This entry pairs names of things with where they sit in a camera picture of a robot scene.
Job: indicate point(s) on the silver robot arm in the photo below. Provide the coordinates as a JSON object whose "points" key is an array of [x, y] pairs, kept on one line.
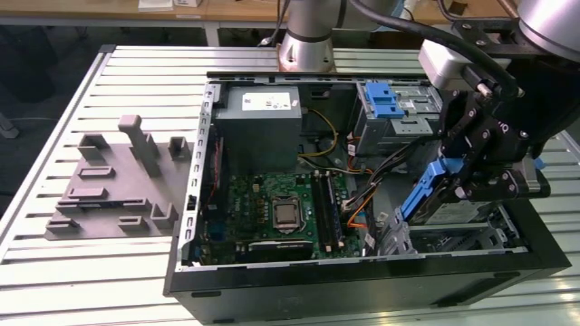
{"points": [[309, 34]]}

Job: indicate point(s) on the grey parts rack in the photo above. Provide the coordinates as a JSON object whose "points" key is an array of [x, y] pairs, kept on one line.
{"points": [[127, 190]]}

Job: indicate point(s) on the blue plastic drive latch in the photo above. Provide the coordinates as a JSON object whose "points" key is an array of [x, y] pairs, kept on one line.
{"points": [[383, 102]]}

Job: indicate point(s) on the grey metal leg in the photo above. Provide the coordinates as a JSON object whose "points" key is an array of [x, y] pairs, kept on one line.
{"points": [[10, 130]]}

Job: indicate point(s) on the metal optical drive cage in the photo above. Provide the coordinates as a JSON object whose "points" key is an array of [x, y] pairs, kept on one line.
{"points": [[409, 127]]}

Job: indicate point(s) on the black graphics card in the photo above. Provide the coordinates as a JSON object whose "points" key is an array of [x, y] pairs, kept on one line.
{"points": [[277, 250]]}

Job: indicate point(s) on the grey power supply unit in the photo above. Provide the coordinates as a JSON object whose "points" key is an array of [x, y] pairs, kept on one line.
{"points": [[254, 142]]}

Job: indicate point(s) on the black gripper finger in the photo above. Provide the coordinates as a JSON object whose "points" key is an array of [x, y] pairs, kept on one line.
{"points": [[462, 129], [494, 185]]}

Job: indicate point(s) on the small black box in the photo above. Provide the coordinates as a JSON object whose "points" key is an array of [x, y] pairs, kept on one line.
{"points": [[458, 6]]}

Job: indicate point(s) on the RAM stick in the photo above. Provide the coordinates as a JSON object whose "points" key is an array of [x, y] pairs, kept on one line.
{"points": [[337, 217]]}

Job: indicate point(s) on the black RAM slot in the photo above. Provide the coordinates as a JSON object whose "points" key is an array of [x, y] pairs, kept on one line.
{"points": [[323, 210]]}

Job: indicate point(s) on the metal disk bay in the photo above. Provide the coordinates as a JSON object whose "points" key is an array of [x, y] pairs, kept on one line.
{"points": [[394, 238]]}

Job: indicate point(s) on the hard disk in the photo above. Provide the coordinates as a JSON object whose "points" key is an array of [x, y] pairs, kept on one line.
{"points": [[422, 193]]}

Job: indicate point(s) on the wooden desk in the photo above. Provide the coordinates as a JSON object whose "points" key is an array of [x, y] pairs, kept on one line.
{"points": [[114, 8]]}

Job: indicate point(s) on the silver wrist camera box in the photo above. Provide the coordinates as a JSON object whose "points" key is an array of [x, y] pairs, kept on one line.
{"points": [[438, 64]]}

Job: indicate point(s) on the small white box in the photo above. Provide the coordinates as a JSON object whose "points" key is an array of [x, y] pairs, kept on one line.
{"points": [[189, 2]]}

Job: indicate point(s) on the silver CPU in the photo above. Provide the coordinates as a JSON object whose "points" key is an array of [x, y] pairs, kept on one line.
{"points": [[286, 214]]}

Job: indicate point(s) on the green motherboard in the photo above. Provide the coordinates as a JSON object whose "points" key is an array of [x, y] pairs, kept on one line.
{"points": [[254, 190]]}

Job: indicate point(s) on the black wrist mount bracket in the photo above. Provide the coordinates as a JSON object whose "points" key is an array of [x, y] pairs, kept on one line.
{"points": [[467, 29]]}

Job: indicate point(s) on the black PC case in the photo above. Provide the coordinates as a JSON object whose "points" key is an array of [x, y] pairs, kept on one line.
{"points": [[318, 292]]}

